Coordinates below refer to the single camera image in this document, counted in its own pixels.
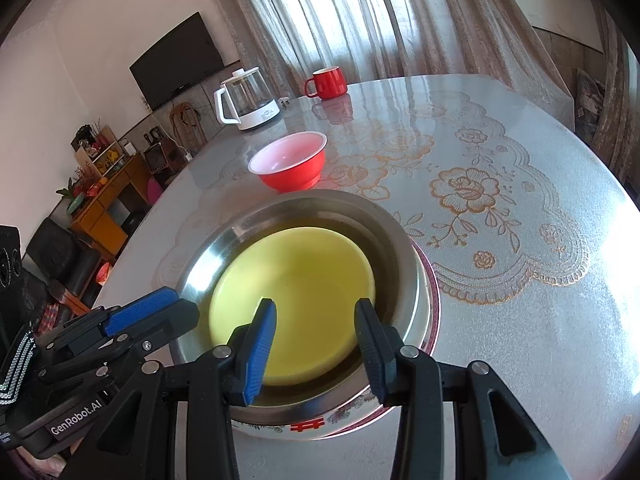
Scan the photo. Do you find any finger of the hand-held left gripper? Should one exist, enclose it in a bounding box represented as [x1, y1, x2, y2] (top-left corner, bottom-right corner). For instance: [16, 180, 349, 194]
[37, 299, 201, 386]
[47, 286, 181, 356]

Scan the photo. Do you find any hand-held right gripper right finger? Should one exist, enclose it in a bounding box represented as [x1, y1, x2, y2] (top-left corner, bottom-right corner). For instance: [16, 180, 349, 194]
[354, 298, 571, 480]

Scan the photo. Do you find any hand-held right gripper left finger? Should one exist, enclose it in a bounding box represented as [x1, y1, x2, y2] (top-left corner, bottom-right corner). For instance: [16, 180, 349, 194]
[67, 298, 277, 480]

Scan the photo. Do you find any large pink-rimmed floral plate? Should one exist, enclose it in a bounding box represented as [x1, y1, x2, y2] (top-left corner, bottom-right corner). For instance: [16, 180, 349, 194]
[345, 245, 441, 433]

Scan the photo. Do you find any yellow plastic bowl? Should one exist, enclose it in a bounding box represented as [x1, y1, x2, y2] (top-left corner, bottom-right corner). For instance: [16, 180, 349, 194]
[208, 227, 377, 387]

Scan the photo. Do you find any white dragon print plate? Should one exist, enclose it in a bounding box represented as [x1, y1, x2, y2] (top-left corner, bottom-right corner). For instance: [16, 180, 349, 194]
[232, 400, 391, 442]

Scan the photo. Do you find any stainless steel bowl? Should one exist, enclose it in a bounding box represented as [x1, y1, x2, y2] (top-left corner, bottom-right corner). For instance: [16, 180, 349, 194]
[181, 190, 432, 426]

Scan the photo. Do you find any red plastic bowl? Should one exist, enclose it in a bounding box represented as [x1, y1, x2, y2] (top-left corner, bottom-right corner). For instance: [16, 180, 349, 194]
[248, 131, 328, 192]

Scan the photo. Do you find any orange wooden cabinet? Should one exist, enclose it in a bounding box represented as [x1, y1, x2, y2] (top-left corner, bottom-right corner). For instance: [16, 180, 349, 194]
[70, 152, 153, 261]

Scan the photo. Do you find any black leather sofa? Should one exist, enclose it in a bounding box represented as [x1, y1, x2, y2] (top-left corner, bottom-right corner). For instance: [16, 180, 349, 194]
[25, 219, 103, 311]

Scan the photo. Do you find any black speaker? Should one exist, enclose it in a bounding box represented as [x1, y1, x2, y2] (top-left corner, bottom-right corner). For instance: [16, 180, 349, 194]
[0, 225, 23, 288]

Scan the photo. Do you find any small dark box appliance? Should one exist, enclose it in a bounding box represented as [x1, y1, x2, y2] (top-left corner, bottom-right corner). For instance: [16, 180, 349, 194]
[144, 140, 177, 175]

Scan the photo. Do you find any cluttered wooden shelf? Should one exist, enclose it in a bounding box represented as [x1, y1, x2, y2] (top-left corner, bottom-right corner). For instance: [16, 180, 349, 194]
[70, 122, 126, 181]

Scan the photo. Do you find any light wooden chair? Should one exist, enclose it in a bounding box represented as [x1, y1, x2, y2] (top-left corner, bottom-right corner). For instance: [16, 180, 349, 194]
[169, 102, 207, 153]

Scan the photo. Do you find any white glass electric kettle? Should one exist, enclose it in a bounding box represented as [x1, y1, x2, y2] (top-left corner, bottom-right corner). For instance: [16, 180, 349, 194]
[214, 67, 282, 132]

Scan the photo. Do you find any red mug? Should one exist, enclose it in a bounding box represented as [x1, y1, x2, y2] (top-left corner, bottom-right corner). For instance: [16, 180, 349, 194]
[304, 66, 349, 100]

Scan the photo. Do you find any wide beige sheer curtain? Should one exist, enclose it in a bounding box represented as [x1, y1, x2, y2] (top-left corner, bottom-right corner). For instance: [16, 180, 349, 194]
[197, 0, 573, 126]

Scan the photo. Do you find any patterned cloth bundle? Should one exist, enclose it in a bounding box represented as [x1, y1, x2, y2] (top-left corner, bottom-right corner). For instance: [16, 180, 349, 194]
[575, 67, 607, 136]

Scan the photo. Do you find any narrow beige sheer curtain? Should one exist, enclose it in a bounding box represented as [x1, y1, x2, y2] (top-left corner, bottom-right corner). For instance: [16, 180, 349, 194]
[590, 0, 640, 186]

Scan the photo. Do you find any striped woven strap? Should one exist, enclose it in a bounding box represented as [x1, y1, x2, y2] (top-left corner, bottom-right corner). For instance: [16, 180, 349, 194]
[0, 330, 38, 406]

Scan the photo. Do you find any black wall television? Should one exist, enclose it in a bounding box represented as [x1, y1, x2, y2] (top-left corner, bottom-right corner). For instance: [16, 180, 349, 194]
[129, 11, 225, 111]

